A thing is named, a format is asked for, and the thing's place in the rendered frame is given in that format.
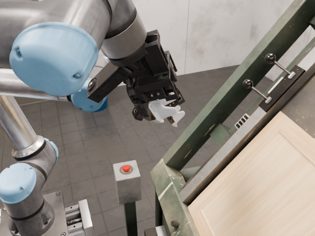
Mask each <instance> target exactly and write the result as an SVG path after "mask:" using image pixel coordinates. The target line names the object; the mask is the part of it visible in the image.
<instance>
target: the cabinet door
mask: <svg viewBox="0 0 315 236"><path fill-rule="evenodd" d="M188 209H189V212H190V214H191V216H192V218H193V221H194V223H195V225H196V228H197V230H198V232H199V234H200V236H315V139H313V138H312V137H311V136H310V135H309V134H307V133H306V132H305V131H304V130H303V129H301V128H300V127H299V126H298V125H297V124H295V123H294V122H293V121H292V120H291V119H289V118H288V117H287V116H286V115H285V114H284V113H282V112H281V111H280V112H279V113H278V114H277V115H276V116H275V117H274V118H273V119H272V120H271V121H270V122H269V123H268V124H267V125H266V126H265V127H264V128H263V129H262V130H261V131H260V132H259V133H258V134H257V135H256V136H255V137H254V139H253V140H252V141H251V142H250V143H249V144H248V145H247V146H246V147H245V148H244V149H243V150H242V151H241V152H240V153H239V154H238V155H237V156H236V157H235V158H234V159H233V160H232V161H231V163H230V164H229V165H228V166H227V167H226V168H225V169H224V170H223V171H222V172H221V173H220V174H219V175H218V176H217V177H216V178H215V179H214V180H213V181H212V182H211V183H210V184H209V185H208V187H207V188H206V189H205V190H204V191H203V192H202V193H201V194H200V195H199V196H198V197H197V198H196V199H195V200H194V201H193V202H192V203H191V204H190V205H189V206H188Z"/></svg>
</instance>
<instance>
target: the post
mask: <svg viewBox="0 0 315 236"><path fill-rule="evenodd" d="M124 213H125V222H126V230H127V236H138V232H137V219H136V206H135V202H130V203H126V204H124Z"/></svg>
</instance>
